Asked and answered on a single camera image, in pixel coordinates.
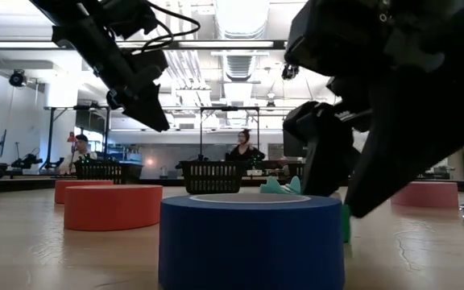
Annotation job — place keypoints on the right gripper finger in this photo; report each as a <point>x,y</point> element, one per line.
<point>328,149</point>
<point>417,129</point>

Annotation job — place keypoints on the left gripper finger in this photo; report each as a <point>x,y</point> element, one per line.
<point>143,108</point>

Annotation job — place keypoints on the pink tape roll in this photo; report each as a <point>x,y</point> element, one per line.
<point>429,195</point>

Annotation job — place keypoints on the teal staple remover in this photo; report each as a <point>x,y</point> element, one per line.
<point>272,187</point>

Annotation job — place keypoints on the green tape roll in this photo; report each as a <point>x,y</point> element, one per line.
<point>346,223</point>

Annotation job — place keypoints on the red tape roll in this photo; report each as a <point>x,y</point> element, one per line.
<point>59,193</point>
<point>111,209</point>

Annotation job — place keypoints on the black background robot arm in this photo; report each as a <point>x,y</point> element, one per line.
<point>26,162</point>

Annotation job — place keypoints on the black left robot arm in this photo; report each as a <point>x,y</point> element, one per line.
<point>75,8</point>

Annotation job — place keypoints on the blue tape roll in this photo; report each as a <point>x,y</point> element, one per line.
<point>252,249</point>

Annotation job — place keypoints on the person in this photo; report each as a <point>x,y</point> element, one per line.
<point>79,155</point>
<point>244,153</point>

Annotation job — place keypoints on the black ceiling spotlight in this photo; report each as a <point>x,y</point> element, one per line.
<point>288,72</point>
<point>17,78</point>

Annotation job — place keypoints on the black horizontal crossbar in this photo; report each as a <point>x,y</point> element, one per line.
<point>280,44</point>

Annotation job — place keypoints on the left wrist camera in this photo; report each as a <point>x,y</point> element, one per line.
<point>151,66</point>

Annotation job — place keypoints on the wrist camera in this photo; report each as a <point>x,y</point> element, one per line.
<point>336,36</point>
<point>151,66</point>

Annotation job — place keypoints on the black background rig frame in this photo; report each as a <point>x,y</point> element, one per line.
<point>230,108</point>
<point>50,141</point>

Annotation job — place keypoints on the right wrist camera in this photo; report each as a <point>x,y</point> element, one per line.
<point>336,36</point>

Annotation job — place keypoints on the black aluminium table frame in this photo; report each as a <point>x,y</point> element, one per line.
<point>22,183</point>

